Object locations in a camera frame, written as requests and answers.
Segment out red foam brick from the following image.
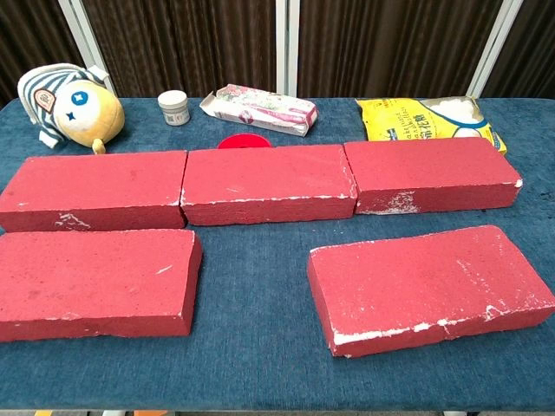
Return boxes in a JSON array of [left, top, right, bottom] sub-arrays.
[[0, 228, 204, 344], [180, 144, 358, 227], [343, 137, 524, 216], [0, 149, 188, 233], [306, 224, 555, 359]]

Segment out blue tablecloth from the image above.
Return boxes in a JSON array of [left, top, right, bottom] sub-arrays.
[[0, 97, 555, 412]]

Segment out red plastic disc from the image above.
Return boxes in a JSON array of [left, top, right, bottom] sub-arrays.
[[218, 133, 273, 150]]

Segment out pink white carton box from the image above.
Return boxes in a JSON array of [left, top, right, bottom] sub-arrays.
[[199, 83, 319, 138]]

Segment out small white jar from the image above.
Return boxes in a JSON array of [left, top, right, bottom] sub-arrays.
[[157, 89, 191, 127]]

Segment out yellow marshmallow bag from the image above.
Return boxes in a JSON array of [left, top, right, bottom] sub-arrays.
[[355, 95, 508, 156]]

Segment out brown fabric partition panel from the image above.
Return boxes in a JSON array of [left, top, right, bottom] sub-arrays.
[[82, 0, 278, 99], [297, 0, 505, 99], [0, 0, 84, 109], [481, 0, 555, 101]]

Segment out yellow striped plush toy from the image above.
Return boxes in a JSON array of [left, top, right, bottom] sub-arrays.
[[16, 62, 126, 155]]

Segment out white partition frame post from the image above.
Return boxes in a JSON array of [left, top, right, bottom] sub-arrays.
[[275, 0, 300, 98], [466, 0, 526, 98], [58, 0, 114, 94]]

